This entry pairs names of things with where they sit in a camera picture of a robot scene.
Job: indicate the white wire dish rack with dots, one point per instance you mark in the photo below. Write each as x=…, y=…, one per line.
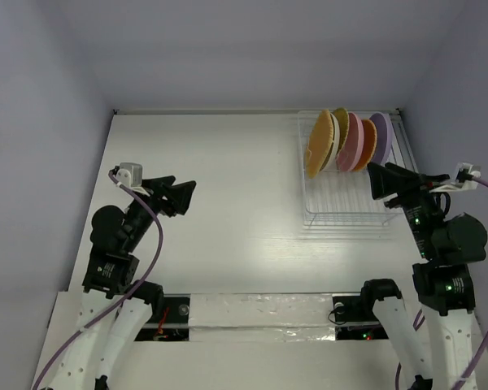
x=335, y=199

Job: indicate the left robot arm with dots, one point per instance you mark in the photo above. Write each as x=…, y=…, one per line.
x=114, y=304

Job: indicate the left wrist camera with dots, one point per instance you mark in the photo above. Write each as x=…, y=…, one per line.
x=129, y=174

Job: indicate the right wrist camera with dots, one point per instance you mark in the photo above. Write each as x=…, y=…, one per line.
x=463, y=179

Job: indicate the foil-wrapped front bar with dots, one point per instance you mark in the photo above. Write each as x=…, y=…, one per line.
x=262, y=318

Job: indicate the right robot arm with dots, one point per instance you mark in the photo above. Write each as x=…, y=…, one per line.
x=442, y=282

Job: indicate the square woven bamboo plate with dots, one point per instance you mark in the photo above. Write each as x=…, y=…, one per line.
x=319, y=144

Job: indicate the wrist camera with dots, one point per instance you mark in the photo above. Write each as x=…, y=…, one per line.
x=129, y=174
x=463, y=179

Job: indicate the orange woven round plate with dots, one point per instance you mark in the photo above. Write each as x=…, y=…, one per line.
x=369, y=145

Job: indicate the cream round plate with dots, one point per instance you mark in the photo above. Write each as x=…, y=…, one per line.
x=332, y=154

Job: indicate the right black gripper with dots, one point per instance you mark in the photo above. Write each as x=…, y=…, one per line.
x=407, y=189

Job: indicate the purple round plate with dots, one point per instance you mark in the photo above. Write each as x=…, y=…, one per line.
x=385, y=132

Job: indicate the green-rimmed woven plate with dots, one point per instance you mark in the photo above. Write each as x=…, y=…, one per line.
x=342, y=116

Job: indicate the pink round plate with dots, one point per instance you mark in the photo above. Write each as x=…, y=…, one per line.
x=350, y=153

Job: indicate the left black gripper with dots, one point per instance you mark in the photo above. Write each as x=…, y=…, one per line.
x=179, y=193

